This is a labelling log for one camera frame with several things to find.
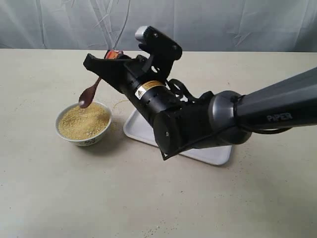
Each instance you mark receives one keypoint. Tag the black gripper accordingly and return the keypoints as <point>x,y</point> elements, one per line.
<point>143,90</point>

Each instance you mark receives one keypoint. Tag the brown wooden spoon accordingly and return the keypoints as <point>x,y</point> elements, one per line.
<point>88,94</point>

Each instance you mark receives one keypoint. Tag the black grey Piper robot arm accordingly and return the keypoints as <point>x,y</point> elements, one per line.
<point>181,122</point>

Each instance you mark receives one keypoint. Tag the white rectangular plastic tray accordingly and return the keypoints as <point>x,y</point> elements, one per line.
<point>137,128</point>

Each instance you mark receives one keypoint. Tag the white patterned ceramic bowl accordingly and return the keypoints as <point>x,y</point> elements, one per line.
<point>85,142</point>

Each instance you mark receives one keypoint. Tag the white wrinkled backdrop curtain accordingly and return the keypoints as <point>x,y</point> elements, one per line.
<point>197,25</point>

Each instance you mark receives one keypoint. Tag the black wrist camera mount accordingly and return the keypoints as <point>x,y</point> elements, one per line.
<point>162,49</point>

